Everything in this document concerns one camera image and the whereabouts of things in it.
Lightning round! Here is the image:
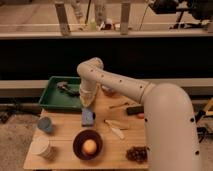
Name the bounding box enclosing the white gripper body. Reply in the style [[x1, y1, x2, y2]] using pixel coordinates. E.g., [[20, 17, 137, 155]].
[[79, 85, 98, 107]]

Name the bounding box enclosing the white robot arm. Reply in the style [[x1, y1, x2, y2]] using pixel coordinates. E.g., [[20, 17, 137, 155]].
[[77, 57, 202, 171]]

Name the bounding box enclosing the blue sponge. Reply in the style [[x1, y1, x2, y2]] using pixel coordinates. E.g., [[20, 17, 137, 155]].
[[82, 108, 96, 126]]

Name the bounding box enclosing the blue-grey metal cup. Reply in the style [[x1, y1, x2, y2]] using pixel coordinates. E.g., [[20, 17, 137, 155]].
[[37, 117, 53, 134]]

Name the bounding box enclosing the white paper cup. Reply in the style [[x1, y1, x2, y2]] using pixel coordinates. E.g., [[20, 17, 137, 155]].
[[31, 136, 52, 159]]

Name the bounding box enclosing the dark object in tray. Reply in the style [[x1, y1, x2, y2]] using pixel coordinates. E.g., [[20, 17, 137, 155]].
[[57, 81, 80, 97]]

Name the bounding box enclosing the green plastic tray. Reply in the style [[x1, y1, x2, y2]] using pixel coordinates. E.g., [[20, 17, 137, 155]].
[[39, 76, 82, 113]]

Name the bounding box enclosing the small thin utensil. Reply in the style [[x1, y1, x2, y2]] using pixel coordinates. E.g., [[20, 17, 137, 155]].
[[109, 102, 129, 109]]

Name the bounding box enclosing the dark brown bowl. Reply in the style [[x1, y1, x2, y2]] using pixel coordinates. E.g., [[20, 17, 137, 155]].
[[73, 129, 103, 160]]

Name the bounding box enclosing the orange ball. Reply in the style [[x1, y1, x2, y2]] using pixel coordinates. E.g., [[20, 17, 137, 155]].
[[82, 139, 97, 155]]

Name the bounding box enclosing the yellow-green bottle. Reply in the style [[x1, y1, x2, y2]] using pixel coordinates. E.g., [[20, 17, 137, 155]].
[[89, 19, 97, 31]]

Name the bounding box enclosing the bunch of dark grapes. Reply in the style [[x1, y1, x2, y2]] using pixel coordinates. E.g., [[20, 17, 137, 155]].
[[126, 146, 147, 163]]

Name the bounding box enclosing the black-handled tool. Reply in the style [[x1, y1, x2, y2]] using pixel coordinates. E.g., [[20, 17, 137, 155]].
[[126, 106, 144, 116]]

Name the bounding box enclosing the black camera on stand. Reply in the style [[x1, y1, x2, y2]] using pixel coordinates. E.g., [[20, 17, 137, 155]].
[[148, 0, 213, 29]]

